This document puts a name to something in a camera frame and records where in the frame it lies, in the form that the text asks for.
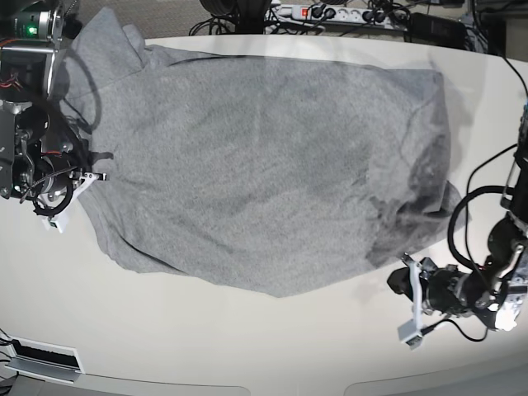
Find grey cable tray slot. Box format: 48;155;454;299
7;337;86;384

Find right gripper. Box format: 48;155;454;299
24;156;89;206

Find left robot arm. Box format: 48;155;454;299
392;115;527;336

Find white power strip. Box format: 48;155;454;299
266;1;408;31

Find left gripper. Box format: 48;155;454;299
387;257;474;318

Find grey t-shirt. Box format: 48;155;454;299
57;8;460;297

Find tangled black cables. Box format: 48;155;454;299
189;0;331;36

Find black power adapter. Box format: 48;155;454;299
404;12;467;49

